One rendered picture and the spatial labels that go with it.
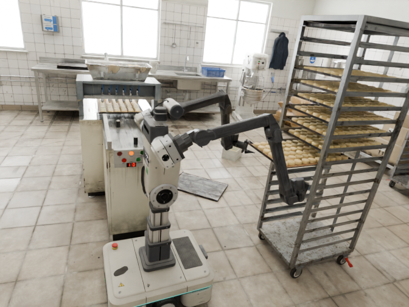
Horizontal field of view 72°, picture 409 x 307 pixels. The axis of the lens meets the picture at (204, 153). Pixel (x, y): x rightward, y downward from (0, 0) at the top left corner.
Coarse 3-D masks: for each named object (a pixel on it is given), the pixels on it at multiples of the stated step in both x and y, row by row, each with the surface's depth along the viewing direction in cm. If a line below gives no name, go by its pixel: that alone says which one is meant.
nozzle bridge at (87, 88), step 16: (80, 80) 239; (96, 80) 245; (112, 80) 253; (80, 96) 243; (96, 96) 251; (112, 96) 256; (128, 96) 261; (144, 96) 267; (160, 96) 268; (80, 112) 258
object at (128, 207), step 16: (112, 128) 239; (128, 128) 243; (112, 144) 207; (128, 144) 210; (112, 160) 204; (112, 176) 209; (128, 176) 213; (112, 192) 214; (128, 192) 219; (112, 208) 219; (128, 208) 224; (144, 208) 230; (112, 224) 225; (128, 224) 230; (144, 224) 236
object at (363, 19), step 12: (360, 24) 146; (360, 36) 148; (348, 60) 154; (348, 72) 155; (336, 108) 163; (336, 120) 166; (324, 144) 173; (324, 156) 175; (312, 192) 185; (312, 204) 189; (300, 228) 198; (300, 240) 200
